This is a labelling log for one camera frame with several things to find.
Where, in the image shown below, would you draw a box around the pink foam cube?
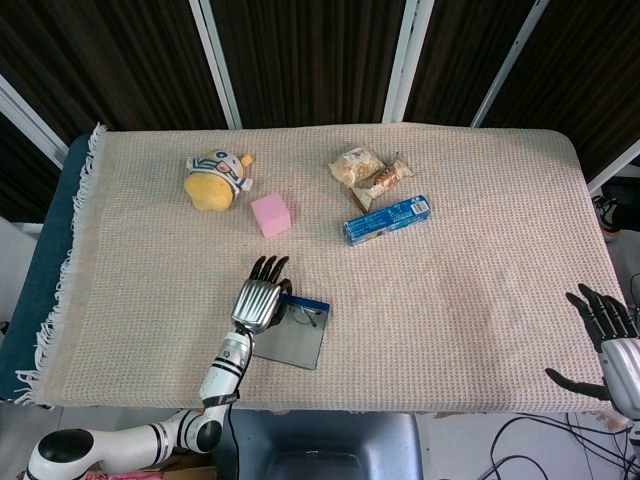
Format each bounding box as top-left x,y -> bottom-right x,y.
250,195 -> 293,239

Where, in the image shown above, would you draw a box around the black white shoe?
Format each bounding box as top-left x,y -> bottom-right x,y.
592,193 -> 625,237

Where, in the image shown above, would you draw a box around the clear bread snack bag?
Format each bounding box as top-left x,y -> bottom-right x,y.
328,145 -> 387,189

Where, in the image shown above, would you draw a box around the brown snack wrapper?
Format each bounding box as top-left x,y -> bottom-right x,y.
349,152 -> 416,210

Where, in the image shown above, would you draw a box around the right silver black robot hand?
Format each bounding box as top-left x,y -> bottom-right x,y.
544,283 -> 640,416

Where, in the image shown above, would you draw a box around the teal blue table pad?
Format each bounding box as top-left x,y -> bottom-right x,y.
0,133 -> 96,404

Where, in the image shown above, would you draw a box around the black floor cable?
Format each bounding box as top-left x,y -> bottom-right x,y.
489,412 -> 636,480

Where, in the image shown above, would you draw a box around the yellow plush toy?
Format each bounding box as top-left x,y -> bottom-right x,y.
183,147 -> 255,213

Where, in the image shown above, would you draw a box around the blue Oreo cookie box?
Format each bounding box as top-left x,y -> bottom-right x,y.
343,194 -> 432,246

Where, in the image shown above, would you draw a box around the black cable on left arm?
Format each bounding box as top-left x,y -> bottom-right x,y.
225,329 -> 252,480

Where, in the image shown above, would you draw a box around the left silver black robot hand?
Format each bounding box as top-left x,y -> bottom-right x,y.
230,255 -> 294,335

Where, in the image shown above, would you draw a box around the white metal frame post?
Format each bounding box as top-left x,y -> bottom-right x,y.
470,0 -> 551,129
383,0 -> 435,124
0,73 -> 70,156
188,0 -> 245,130
587,142 -> 640,196

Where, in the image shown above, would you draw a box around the thin metal frame eyeglasses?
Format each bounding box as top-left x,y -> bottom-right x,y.
287,305 -> 325,329

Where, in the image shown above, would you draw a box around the beige waffle weave cloth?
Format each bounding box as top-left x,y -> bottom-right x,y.
13,122 -> 629,416

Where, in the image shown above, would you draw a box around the grey robot torso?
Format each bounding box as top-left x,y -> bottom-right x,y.
219,409 -> 424,480

